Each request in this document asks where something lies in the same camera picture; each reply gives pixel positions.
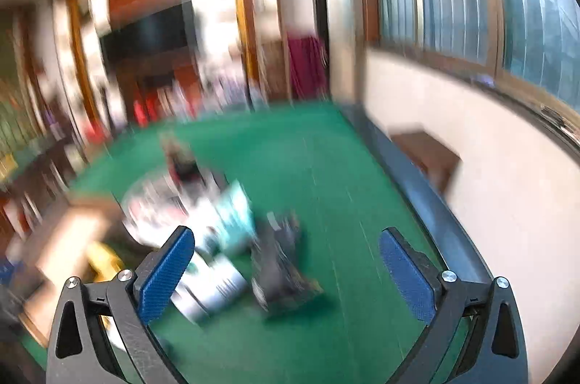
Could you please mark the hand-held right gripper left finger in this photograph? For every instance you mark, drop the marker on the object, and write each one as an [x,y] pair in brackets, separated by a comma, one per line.
[165,275]

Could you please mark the dark grey object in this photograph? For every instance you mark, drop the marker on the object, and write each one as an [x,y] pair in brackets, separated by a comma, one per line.
[281,261]

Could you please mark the yellow fabric pouch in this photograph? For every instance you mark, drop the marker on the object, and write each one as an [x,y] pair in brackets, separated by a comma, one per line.
[104,264]

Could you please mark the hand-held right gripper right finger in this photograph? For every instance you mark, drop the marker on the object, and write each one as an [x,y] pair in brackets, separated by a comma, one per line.
[405,280]

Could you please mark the brown wooden stool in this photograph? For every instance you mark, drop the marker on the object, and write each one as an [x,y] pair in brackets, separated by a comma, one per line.
[426,160]

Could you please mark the black flat television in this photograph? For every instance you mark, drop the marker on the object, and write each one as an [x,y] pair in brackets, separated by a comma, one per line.
[145,33]

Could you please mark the white bottle green label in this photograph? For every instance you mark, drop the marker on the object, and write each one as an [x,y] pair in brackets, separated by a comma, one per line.
[213,284]

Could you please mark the round grey table centre panel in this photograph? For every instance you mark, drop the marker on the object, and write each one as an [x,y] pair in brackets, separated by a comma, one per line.
[149,207]

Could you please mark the black jar with cork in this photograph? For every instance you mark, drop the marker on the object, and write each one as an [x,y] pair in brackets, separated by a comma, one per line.
[181,164]

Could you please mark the teal printed box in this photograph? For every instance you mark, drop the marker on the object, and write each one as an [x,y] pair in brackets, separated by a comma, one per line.
[233,221]

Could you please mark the maroon hanging garment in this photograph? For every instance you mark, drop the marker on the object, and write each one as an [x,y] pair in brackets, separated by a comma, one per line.
[306,64]

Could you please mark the cardboard box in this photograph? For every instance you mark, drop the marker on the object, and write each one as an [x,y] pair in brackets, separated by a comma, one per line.
[68,239]

